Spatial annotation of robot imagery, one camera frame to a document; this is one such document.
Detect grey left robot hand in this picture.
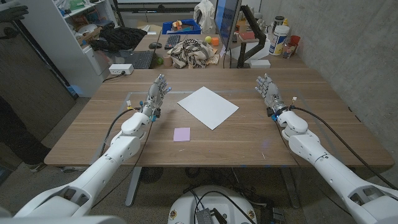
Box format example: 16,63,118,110
140,73,172,119

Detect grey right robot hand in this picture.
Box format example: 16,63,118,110
254,73,289,117

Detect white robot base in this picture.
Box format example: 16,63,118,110
167,185,258,224

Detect purple sticky note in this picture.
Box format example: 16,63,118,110
173,127,192,142

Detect small white box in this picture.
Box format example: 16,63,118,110
249,58,271,69

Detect black keyboard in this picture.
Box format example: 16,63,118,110
164,34,182,50
119,50,155,70

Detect white power adapter box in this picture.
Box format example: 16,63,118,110
108,63,134,76

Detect clear glass cup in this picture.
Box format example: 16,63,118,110
282,42,296,59

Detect white canister blue label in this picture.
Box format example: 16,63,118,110
269,24,290,57

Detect white paper sheet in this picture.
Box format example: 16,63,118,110
177,86,239,131

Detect beige striped cloth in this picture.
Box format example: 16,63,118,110
167,39,220,69

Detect red book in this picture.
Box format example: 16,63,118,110
238,31,256,41

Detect black crumpled cloth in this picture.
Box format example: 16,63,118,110
89,26,148,53

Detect black-lid jar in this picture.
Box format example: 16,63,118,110
273,16,285,32

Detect black round grille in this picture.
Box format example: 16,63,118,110
139,167,164,184

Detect blue plastic bin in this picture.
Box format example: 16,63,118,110
161,19,202,35

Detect computer monitor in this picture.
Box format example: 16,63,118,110
213,0,243,51

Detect grey table leg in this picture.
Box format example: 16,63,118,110
281,167,301,208
124,167,143,207

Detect white hanging bag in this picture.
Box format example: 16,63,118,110
193,0,216,34

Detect white shelf unit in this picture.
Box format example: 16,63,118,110
6,0,119,98

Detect grey finned box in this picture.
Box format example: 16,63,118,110
195,208,215,224

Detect person in dark clothes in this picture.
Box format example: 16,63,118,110
0,96,52,172

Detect white robot torso edge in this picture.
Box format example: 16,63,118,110
0,215,127,224

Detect dark grey glove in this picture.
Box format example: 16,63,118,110
0,4,29,23

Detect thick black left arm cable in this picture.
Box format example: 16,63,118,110
98,99,142,156

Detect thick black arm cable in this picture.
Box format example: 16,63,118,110
98,99,142,156
290,96,398,190

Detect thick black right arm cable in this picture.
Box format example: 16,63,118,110
290,96,398,190

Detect black door handle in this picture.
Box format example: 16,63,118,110
0,27,19,40

